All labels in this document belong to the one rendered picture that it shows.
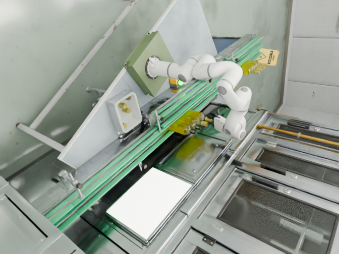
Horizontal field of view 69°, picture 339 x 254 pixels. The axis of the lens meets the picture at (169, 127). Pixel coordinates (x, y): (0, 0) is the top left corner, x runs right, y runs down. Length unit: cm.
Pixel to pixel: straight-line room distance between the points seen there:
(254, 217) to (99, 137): 99
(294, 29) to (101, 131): 640
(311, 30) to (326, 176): 590
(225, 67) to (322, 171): 83
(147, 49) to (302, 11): 595
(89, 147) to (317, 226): 127
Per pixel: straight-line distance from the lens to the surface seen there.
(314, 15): 724
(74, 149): 152
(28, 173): 214
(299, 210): 148
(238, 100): 130
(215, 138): 181
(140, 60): 160
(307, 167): 171
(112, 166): 151
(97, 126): 156
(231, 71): 133
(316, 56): 748
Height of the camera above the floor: 197
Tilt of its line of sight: 36 degrees down
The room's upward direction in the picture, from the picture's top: 107 degrees clockwise
